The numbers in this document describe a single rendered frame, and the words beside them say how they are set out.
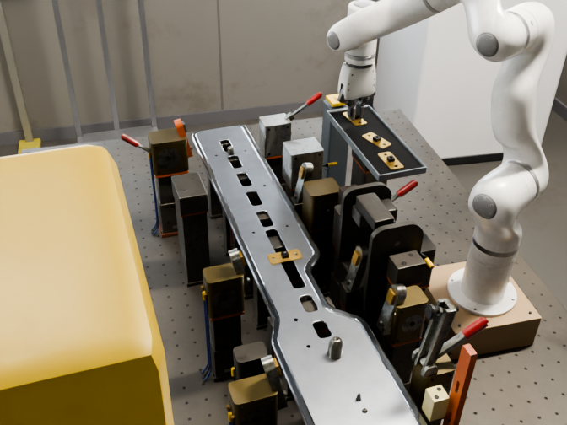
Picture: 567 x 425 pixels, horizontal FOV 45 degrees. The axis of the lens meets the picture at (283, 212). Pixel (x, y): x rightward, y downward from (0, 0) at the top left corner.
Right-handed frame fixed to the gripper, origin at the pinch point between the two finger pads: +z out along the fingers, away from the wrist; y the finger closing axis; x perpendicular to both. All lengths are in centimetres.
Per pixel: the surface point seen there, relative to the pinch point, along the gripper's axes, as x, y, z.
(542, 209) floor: -56, -157, 118
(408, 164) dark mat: 27.2, -0.8, 2.6
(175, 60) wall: -220, -10, 74
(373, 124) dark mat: 4.9, -3.4, 2.5
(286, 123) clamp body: -21.9, 11.6, 12.3
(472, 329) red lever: 81, 19, 5
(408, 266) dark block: 58, 19, 7
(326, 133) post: -13.6, 1.6, 14.0
